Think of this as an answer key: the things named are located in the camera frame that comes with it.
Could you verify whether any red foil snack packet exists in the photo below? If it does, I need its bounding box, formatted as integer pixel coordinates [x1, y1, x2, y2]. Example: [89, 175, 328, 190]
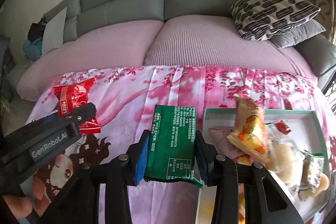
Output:
[53, 78, 101, 135]

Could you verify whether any cream bun clear wrapper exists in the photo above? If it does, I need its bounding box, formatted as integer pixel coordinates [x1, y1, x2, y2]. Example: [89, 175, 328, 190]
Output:
[266, 120, 303, 186]

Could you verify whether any orange jelly cup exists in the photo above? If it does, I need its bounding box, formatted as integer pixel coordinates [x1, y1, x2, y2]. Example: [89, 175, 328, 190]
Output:
[310, 173, 330, 197]

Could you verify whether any pale orange snack bag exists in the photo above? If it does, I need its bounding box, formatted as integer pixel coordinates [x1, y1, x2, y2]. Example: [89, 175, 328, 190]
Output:
[227, 94, 269, 164]

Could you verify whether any dark green snack packet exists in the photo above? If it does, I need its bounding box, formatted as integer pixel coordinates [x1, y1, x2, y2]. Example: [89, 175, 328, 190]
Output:
[143, 105, 203, 188]

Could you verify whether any yellow snack bag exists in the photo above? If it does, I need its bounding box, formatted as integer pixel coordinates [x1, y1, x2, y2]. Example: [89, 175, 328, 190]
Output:
[197, 199, 245, 223]

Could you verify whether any round cookie clear packet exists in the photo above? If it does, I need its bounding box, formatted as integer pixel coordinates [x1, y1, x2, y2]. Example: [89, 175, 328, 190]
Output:
[299, 150, 325, 192]

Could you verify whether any pink orange snack bag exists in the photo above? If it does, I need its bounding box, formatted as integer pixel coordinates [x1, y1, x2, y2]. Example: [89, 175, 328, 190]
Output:
[209, 126, 249, 163]

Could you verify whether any person's left hand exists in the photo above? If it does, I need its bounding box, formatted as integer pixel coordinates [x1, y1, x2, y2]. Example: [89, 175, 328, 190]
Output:
[3, 176, 51, 220]

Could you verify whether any pink cartoon print blanket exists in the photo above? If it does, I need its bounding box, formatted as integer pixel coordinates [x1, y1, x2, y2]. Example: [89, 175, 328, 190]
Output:
[36, 66, 335, 213]

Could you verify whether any white green-edged box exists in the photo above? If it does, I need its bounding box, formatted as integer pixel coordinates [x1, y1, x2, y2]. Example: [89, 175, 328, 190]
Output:
[195, 108, 330, 223]

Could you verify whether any teal cloth bundle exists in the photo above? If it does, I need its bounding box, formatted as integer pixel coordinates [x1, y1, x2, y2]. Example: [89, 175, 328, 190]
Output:
[23, 37, 42, 61]

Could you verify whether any light grey cushion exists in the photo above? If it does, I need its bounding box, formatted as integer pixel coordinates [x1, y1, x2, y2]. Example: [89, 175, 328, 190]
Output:
[42, 8, 67, 56]

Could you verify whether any pink sofa seat cover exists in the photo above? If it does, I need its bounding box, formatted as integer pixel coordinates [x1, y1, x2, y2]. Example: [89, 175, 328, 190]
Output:
[17, 15, 317, 101]

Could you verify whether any grey pillow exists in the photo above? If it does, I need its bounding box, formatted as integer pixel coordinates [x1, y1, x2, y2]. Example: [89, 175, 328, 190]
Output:
[269, 19, 326, 50]

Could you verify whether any black white patterned pillow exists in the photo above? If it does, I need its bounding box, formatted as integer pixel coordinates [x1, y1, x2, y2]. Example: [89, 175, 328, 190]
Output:
[230, 0, 321, 41]

